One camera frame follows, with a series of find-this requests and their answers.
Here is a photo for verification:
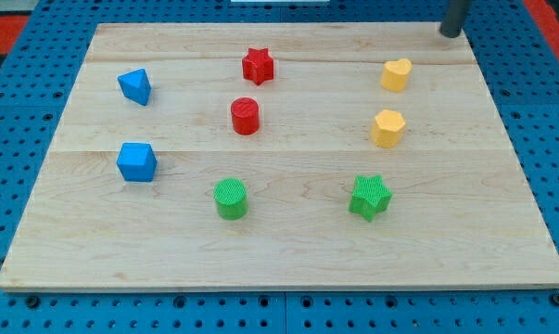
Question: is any green star block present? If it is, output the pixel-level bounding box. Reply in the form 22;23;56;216
349;174;392;222

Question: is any blue triangular prism block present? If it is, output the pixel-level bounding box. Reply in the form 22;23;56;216
117;69;151;106

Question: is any green cylinder block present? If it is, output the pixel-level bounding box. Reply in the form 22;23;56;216
213;178;248;220

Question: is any blue cube block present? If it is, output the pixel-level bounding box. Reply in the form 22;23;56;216
116;142;158;182

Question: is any yellow heart block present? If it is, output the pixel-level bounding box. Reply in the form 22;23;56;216
380;58;413;92

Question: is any red cylinder block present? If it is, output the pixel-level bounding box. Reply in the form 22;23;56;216
230;97;260;135

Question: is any light wooden board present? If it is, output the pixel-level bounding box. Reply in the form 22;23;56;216
0;22;559;292

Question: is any grey cylindrical robot stylus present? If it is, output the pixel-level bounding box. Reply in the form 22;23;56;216
439;0;472;38

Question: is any yellow hexagon block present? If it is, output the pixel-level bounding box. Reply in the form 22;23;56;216
370;109;406;148

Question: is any red star block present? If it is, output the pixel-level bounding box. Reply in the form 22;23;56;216
242;48;274;85

